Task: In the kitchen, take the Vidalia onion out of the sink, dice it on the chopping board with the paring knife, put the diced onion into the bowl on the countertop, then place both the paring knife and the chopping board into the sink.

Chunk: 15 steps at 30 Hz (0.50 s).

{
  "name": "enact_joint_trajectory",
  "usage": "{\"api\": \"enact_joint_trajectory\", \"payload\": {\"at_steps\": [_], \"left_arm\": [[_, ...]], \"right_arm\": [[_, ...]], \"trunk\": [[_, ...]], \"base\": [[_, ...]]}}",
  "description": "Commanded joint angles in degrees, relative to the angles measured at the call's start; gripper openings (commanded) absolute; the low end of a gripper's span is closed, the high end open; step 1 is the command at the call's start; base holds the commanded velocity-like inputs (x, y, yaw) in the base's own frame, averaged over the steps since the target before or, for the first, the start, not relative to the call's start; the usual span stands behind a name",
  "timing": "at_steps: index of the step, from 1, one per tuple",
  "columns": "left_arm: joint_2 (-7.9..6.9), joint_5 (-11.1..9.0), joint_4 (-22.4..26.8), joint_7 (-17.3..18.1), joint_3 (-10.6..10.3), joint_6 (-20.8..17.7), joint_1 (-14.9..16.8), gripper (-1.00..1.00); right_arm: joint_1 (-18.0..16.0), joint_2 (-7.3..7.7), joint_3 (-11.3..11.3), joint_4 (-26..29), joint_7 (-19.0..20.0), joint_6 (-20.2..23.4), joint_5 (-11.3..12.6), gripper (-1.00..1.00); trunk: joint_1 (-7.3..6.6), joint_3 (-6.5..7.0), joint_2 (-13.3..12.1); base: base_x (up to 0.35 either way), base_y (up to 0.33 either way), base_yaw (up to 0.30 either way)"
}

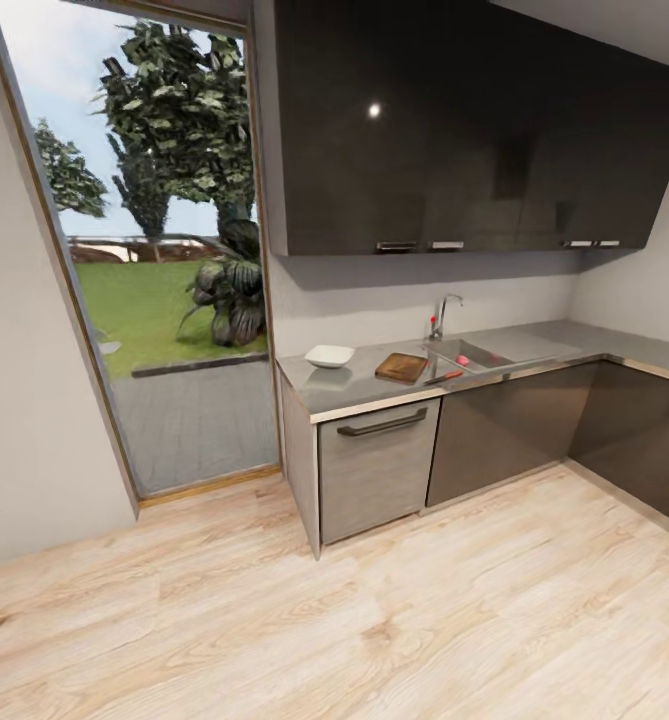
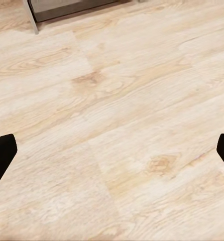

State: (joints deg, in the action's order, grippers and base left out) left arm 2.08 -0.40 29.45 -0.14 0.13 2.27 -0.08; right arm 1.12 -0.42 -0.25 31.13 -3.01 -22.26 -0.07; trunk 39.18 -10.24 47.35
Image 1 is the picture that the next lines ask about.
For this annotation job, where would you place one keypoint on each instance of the cabinet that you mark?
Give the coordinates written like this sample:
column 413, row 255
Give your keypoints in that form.
column 600, row 166
column 395, row 127

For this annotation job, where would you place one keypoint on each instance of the drop in sink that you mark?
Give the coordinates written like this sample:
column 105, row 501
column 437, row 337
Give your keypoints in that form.
column 493, row 351

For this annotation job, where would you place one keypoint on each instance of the cutting board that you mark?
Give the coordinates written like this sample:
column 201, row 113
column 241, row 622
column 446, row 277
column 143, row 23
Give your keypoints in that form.
column 402, row 367

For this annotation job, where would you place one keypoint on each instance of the fixed window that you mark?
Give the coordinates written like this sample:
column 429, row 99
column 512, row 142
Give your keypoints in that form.
column 137, row 120

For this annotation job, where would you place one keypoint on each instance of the bowl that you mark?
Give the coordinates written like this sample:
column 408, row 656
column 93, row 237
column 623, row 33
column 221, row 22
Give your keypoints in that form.
column 329, row 357

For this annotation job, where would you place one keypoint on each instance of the dishwasher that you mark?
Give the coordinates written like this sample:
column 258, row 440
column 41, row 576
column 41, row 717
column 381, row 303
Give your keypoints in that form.
column 374, row 466

